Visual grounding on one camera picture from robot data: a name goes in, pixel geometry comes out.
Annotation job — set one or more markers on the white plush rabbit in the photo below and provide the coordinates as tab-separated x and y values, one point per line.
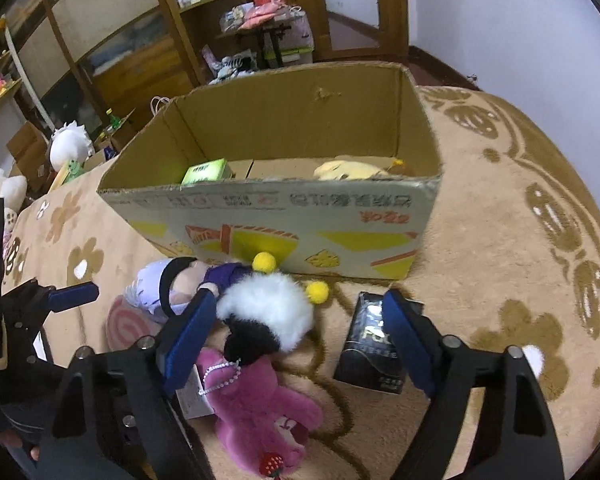
2	190

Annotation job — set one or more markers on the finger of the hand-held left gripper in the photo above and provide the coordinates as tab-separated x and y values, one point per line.
73	294

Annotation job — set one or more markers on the cluttered small table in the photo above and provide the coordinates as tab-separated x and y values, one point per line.
267	25

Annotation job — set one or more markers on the green frog toy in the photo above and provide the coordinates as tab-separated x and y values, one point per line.
72	170

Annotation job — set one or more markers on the green bottle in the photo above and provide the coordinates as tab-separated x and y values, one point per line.
115	121

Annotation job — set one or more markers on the pink swirl roll plush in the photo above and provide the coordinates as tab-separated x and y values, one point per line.
127	325

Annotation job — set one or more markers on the green small box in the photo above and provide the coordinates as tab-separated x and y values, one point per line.
206	171

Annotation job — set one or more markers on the white paper bag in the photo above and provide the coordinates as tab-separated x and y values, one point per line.
160	105

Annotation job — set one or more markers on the white black fluffy plush toy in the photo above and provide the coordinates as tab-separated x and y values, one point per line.
270	305

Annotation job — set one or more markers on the yellow plush toy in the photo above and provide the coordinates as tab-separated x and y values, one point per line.
345	170

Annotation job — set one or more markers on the wooden corner shelf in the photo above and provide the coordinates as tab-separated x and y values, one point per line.
205	5

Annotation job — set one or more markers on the wooden door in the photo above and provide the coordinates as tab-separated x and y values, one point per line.
365	5

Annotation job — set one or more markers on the pink plush bear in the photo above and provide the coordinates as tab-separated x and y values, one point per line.
260	410

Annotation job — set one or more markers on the wooden glass cabinet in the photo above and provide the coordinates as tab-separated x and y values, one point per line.
105	45

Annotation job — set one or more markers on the purple dressed plush doll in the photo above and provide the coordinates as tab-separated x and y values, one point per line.
180	282

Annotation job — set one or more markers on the black tissue packet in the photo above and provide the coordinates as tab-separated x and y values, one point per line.
367	345

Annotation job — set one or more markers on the plain brown cardboard box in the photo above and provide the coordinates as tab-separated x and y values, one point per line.
30	155

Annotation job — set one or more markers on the white paper tag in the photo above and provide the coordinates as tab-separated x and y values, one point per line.
195	395

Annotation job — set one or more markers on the white haired plush doll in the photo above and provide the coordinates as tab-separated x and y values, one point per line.
70	142

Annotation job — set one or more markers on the printed cardboard box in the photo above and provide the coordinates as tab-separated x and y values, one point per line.
300	160

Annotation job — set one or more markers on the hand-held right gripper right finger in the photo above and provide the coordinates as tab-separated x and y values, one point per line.
411	347

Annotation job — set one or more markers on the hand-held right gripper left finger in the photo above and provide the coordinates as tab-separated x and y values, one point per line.
189	342

